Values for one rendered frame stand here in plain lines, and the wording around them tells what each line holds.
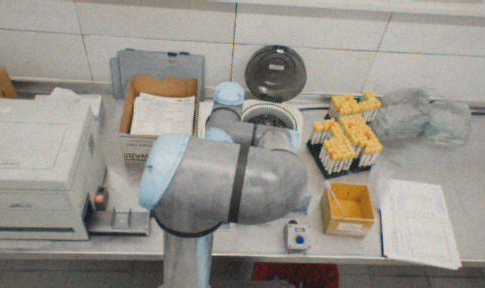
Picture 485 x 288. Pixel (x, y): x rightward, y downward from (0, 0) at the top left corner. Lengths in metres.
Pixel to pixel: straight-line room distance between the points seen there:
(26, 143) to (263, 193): 0.77
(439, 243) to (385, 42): 0.70
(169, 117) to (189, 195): 0.97
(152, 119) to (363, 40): 0.79
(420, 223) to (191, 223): 1.00
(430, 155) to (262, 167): 1.21
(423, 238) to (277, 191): 0.94
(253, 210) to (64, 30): 1.17
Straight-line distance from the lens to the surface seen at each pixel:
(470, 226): 1.60
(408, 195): 1.55
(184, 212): 0.61
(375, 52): 1.66
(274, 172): 0.59
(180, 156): 0.59
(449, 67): 1.81
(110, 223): 1.29
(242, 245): 1.32
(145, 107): 1.58
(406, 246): 1.44
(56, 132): 1.22
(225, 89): 1.05
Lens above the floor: 2.04
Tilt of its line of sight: 49 degrees down
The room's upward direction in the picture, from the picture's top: 7 degrees clockwise
